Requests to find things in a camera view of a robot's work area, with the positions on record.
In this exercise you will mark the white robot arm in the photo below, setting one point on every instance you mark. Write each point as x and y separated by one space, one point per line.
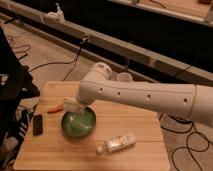
187 101

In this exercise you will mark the translucent plastic cup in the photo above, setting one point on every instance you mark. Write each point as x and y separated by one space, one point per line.
124 77

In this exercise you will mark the green ceramic bowl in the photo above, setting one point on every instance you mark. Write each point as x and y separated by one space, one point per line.
78 125

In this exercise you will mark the clear plastic bottle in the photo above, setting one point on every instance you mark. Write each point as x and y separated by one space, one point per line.
116 144

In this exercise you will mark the black rectangular block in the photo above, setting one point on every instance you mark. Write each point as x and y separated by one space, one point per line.
37 125

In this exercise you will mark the black equipment stand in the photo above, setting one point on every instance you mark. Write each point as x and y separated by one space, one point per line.
19 84

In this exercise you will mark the long metal rail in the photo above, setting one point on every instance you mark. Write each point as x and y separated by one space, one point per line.
156 43

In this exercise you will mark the white object on rail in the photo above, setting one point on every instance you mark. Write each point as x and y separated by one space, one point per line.
58 15

